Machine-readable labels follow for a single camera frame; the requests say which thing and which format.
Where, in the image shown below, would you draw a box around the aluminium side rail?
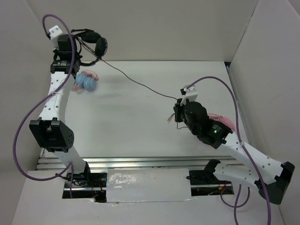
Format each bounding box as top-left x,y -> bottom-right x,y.
224,61 -> 254,144

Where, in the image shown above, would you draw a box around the black wired headphones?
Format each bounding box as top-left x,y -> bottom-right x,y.
71,29 -> 176,100

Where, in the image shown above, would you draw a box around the blue pink headphones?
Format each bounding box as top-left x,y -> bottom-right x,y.
74,70 -> 99,91

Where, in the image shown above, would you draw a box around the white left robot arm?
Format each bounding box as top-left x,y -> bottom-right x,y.
29,34 -> 92,187

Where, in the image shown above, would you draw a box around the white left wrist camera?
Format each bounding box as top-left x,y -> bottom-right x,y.
49,25 -> 64,49

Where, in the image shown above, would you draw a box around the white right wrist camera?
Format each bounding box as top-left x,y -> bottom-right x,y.
180,85 -> 198,105

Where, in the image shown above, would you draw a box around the pink coiled cable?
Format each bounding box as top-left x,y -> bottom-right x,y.
208,113 -> 236,132

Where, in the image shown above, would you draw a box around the aluminium front rail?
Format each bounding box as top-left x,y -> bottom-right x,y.
35,156 -> 240,171

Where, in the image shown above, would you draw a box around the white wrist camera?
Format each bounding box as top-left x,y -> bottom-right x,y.
49,25 -> 64,49
180,85 -> 198,105

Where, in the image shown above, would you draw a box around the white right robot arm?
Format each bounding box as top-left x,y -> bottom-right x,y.
173,98 -> 295,205

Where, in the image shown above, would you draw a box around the white foil-edged cover board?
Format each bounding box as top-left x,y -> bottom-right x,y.
106,168 -> 192,203

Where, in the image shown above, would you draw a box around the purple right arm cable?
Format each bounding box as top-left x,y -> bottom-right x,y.
186,76 -> 274,225

